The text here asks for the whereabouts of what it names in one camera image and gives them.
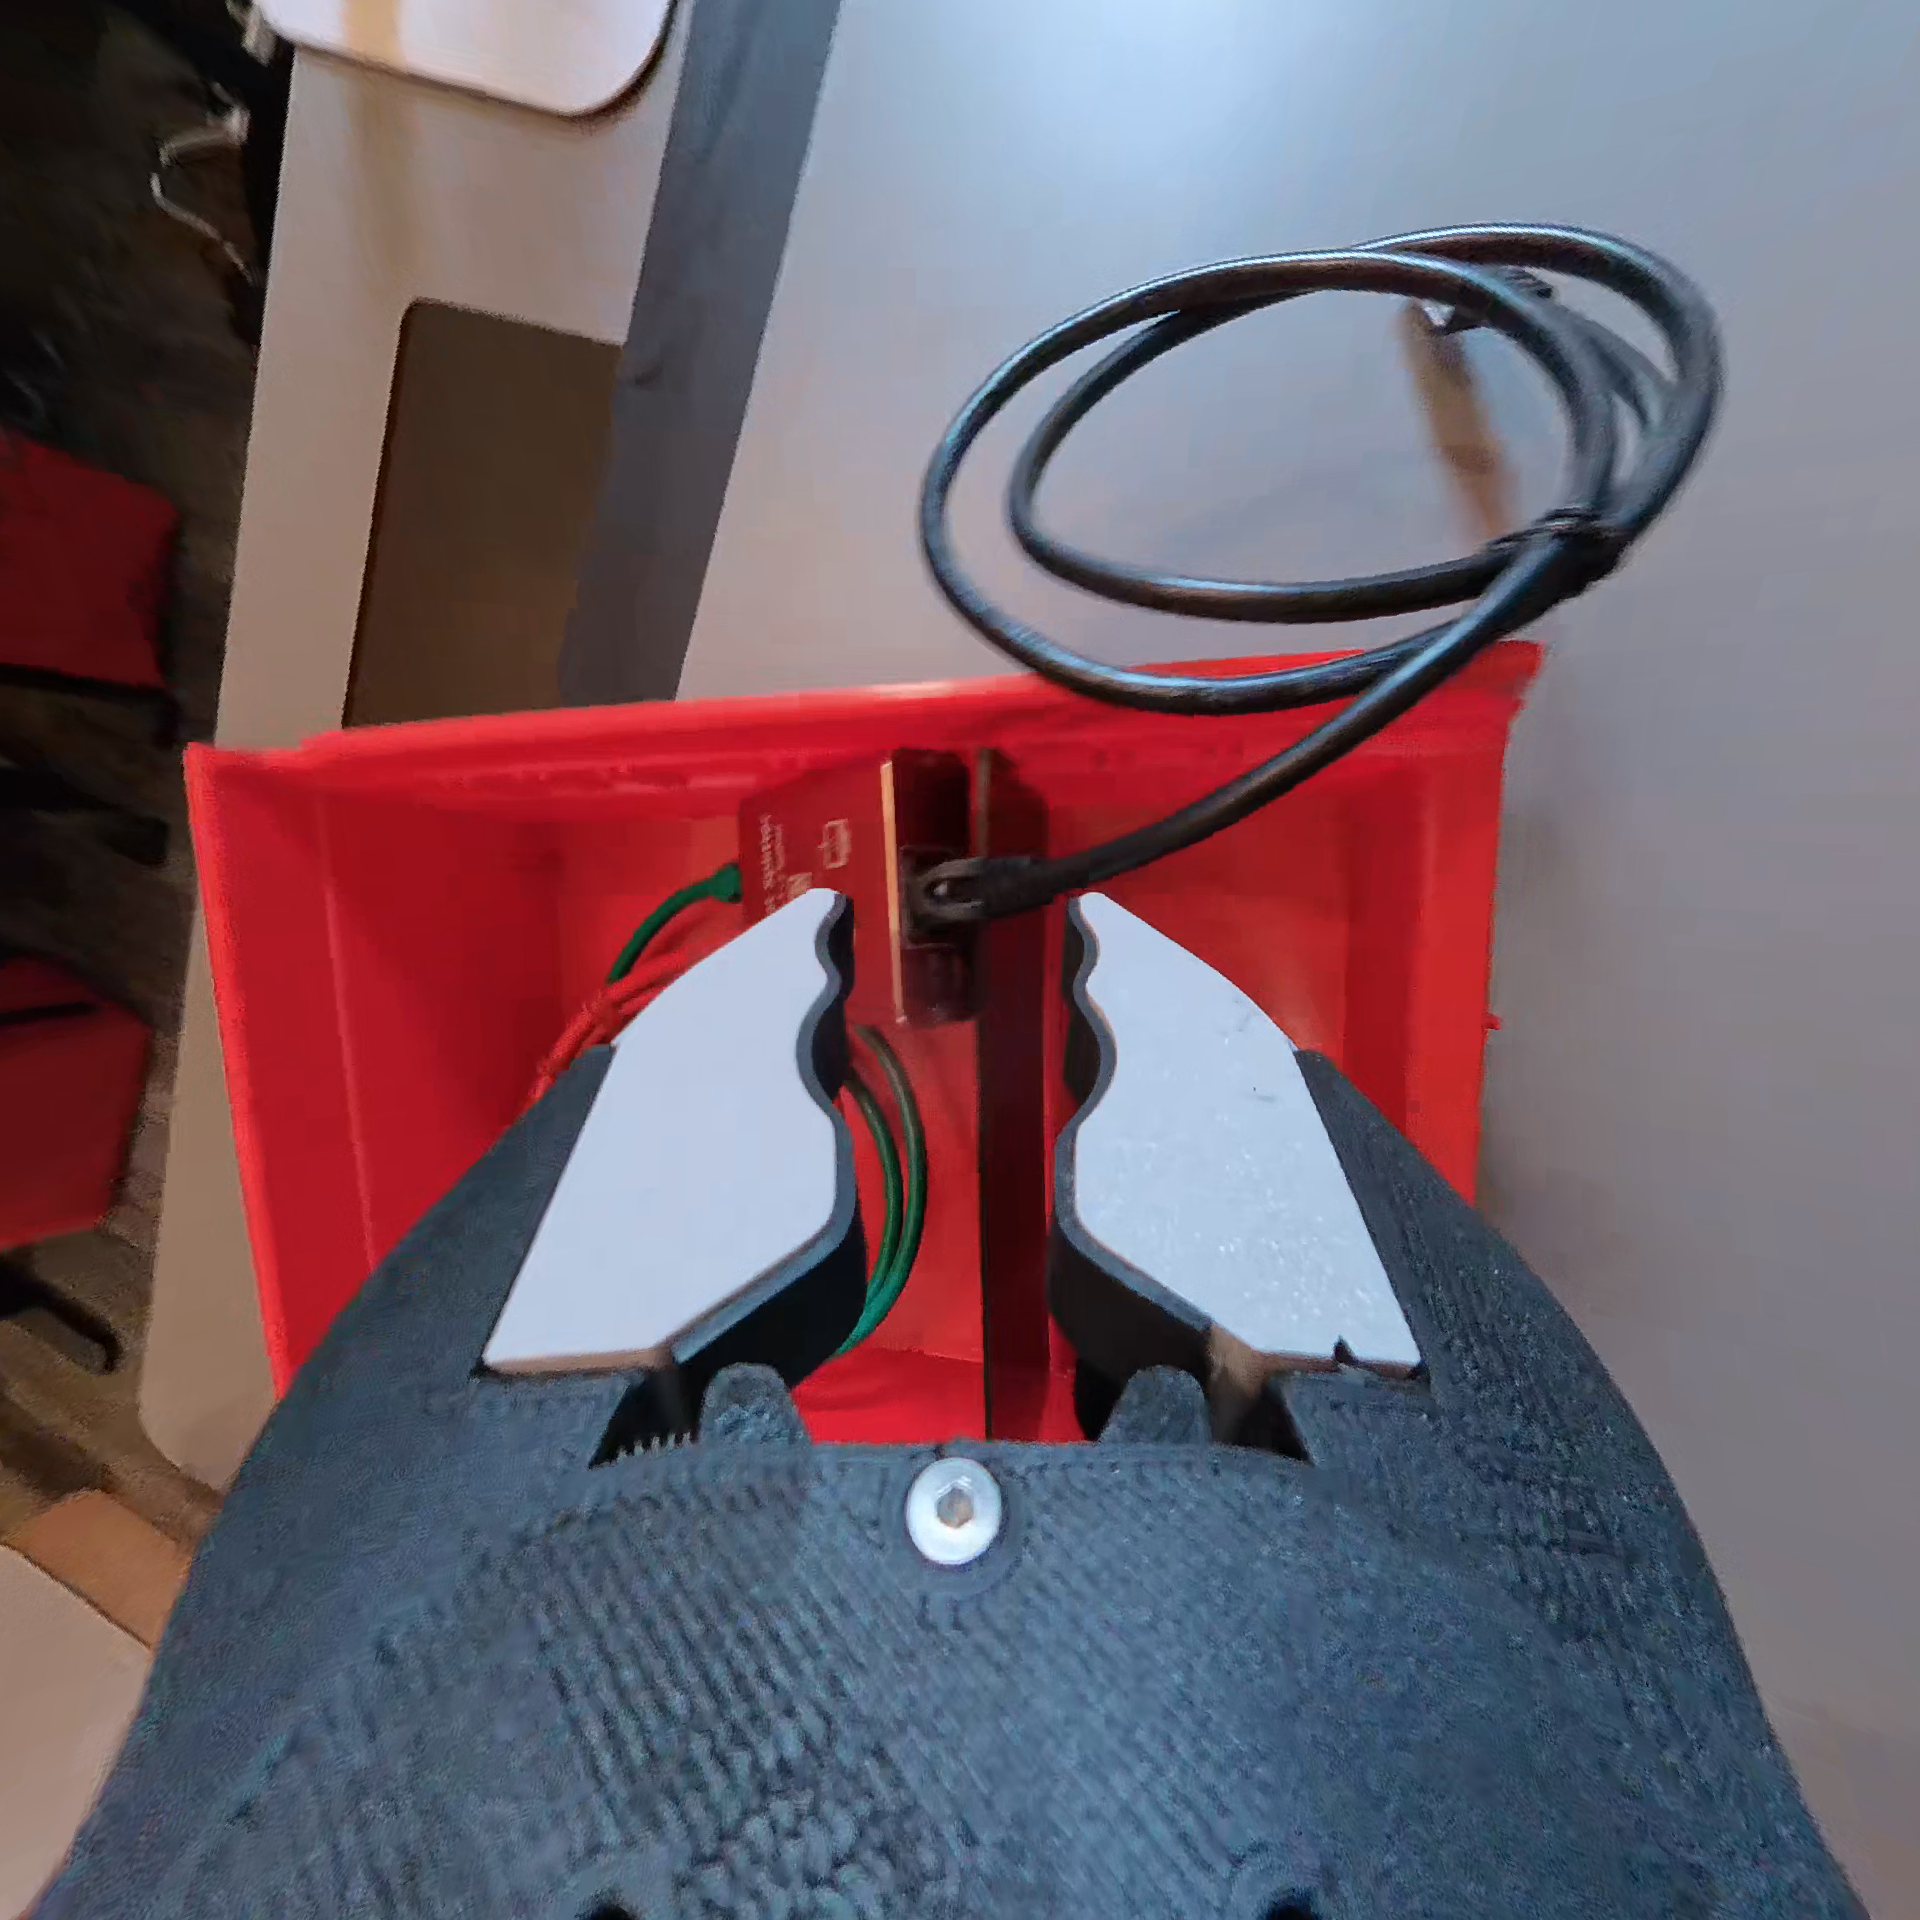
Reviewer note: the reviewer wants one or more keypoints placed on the black bin divider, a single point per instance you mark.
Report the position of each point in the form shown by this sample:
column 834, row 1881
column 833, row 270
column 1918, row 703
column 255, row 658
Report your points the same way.
column 1008, row 1200

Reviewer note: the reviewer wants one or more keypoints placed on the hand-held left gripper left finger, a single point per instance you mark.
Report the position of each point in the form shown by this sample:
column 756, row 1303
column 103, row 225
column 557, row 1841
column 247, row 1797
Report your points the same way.
column 690, row 1142

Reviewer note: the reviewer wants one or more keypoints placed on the red plastic bin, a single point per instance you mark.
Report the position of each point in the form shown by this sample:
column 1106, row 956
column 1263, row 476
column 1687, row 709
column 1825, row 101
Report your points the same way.
column 450, row 902

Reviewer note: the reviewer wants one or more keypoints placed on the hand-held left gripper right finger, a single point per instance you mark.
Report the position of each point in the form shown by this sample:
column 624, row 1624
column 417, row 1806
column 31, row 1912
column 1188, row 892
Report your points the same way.
column 1231, row 1172

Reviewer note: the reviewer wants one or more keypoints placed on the red ethernet adapter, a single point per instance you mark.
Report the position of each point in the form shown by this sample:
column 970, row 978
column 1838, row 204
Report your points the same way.
column 818, row 848

